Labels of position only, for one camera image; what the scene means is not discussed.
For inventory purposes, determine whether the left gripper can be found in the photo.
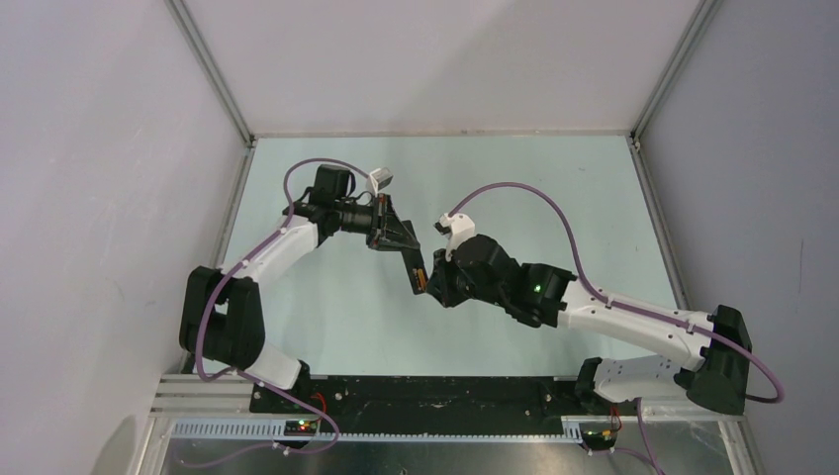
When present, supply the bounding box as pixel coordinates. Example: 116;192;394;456
334;194;420;253

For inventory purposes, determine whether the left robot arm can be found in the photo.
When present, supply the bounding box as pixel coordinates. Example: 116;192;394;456
178;158;428;413

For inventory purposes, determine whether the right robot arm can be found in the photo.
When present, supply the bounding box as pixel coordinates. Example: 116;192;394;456
425;235;752;416

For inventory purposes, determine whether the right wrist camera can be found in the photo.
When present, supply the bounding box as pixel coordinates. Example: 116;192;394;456
434;213;476;261

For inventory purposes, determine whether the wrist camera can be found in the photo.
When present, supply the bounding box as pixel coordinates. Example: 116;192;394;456
365;167;394;196
434;213;476;261

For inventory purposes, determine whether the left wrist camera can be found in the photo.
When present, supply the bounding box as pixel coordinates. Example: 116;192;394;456
365;167;394;196

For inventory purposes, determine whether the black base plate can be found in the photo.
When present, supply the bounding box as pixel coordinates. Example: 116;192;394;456
249;374;640;436

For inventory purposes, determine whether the white cable duct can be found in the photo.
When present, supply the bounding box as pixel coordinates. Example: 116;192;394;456
170;418;582;443

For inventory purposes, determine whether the aluminium frame rail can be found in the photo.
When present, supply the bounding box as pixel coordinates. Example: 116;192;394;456
164;0;254;148

